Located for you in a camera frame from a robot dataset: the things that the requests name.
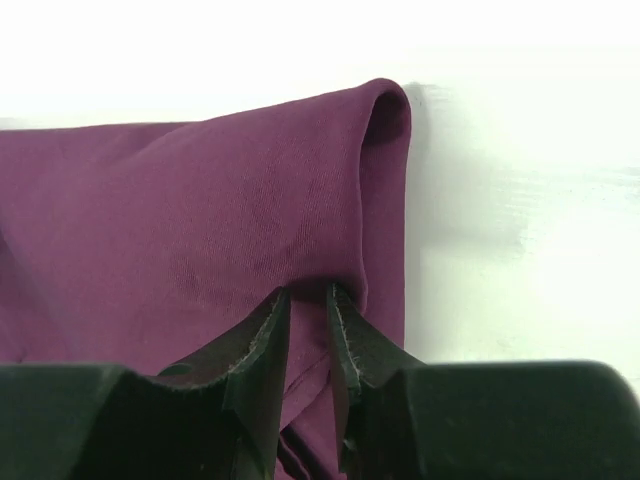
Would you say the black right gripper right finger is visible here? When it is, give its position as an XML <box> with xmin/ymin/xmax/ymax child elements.
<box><xmin>327</xmin><ymin>285</ymin><xmax>639</xmax><ymax>480</ymax></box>

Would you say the purple cloth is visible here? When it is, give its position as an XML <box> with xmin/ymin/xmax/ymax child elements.
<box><xmin>1</xmin><ymin>79</ymin><xmax>411</xmax><ymax>479</ymax></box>

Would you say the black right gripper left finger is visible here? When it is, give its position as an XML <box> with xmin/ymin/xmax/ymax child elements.
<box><xmin>1</xmin><ymin>288</ymin><xmax>290</xmax><ymax>479</ymax></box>

